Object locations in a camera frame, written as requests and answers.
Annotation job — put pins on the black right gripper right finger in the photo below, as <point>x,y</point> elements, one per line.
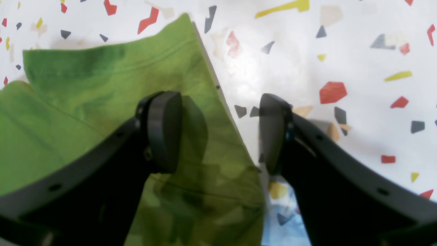
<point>342,202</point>

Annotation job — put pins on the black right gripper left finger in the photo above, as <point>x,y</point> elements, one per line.
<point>93,200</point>

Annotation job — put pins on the green t-shirt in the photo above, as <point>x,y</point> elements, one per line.
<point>102,112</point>

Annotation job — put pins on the terrazzo patterned tablecloth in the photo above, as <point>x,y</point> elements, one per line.
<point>371,58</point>

